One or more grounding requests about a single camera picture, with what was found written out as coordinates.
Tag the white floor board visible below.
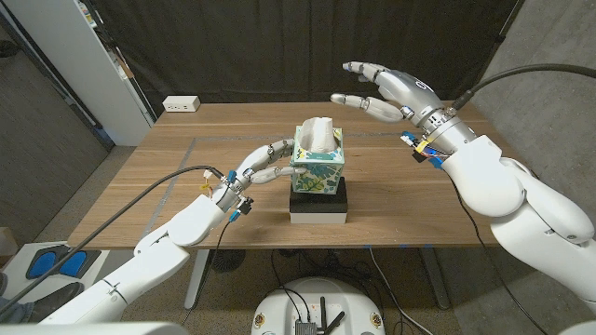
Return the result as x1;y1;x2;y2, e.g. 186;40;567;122
0;241;136;306

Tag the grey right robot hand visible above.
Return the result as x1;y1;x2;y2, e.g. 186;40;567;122
330;60;444;127

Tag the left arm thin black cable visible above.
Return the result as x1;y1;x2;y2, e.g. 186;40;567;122
180;221;233;326

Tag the teal floral tissue box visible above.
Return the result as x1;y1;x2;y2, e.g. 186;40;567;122
290;125;346;195

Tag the white floor cable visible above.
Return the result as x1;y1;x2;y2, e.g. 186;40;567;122
369;247;434;335

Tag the blue foot pedal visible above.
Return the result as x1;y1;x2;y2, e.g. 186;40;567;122
58;250;89;278
28;250;57;279

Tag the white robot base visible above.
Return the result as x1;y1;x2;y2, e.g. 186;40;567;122
251;277;386;335

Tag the blue jeans leg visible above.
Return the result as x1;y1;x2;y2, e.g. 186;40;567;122
0;300;36;325

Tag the tangled black floor cable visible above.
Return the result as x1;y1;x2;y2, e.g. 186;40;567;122
297;249;378;311

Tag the black curtain backdrop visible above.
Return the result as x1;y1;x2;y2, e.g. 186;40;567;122
90;0;521;117

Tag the white cabinet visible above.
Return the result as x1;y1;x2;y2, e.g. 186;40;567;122
2;0;157;147

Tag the black round fan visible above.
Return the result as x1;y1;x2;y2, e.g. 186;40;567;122
208;249;247;274

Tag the white power strip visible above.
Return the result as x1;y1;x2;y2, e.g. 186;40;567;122
161;95;201;114

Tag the black base cable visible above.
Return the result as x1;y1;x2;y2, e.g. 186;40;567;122
270;249;312;323

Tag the black backdrop pole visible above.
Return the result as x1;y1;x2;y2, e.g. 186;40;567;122
467;0;525;100

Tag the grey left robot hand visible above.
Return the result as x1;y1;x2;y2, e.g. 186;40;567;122
227;138;308;189

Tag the right arm thick black cable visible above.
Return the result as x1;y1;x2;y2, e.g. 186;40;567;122
449;62;596;112

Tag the grey table leg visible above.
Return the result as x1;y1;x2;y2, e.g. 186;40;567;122
184;249;210;312
421;247;451;311

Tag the white tissue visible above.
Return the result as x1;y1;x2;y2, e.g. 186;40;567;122
297;116;340;154

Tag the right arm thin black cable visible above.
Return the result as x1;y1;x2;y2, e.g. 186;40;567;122
445;169;553;335

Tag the cardboard box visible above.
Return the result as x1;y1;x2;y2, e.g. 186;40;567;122
0;226;20;264

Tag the left arm thick black cable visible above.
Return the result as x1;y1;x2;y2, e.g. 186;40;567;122
0;165;224;315

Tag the black box with white base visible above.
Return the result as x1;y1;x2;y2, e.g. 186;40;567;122
289;176;349;225

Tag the black leather shoe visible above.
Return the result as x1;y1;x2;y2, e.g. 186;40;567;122
32;282;85;322

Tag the arm thick black cable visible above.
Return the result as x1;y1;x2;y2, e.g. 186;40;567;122
0;165;224;315
449;62;596;112

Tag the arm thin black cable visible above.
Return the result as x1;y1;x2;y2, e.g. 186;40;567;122
445;169;553;335
180;221;233;326

